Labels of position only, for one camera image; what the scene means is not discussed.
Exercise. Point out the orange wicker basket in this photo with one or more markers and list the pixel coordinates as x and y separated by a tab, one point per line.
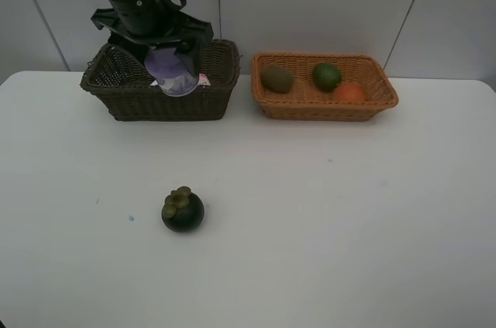
305	102

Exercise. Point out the dark brown wicker basket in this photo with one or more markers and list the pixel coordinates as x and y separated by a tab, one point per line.
124	86

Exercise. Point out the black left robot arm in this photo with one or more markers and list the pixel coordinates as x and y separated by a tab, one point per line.
138	26

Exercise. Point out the pink bottle white cap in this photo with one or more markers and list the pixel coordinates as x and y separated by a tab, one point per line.
203	81

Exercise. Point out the orange round fruit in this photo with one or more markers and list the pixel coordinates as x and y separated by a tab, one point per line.
349	92

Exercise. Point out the dark purple mangosteen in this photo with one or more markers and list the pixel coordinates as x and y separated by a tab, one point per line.
183	210

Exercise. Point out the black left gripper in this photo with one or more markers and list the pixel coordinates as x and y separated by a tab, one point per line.
134	24

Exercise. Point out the brown kiwi fruit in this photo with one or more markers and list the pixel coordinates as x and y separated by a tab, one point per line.
276	78

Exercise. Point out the purple lid air freshener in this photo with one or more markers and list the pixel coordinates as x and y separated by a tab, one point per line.
173	77

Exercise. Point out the green avocado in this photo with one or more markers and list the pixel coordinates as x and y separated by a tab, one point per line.
326	77

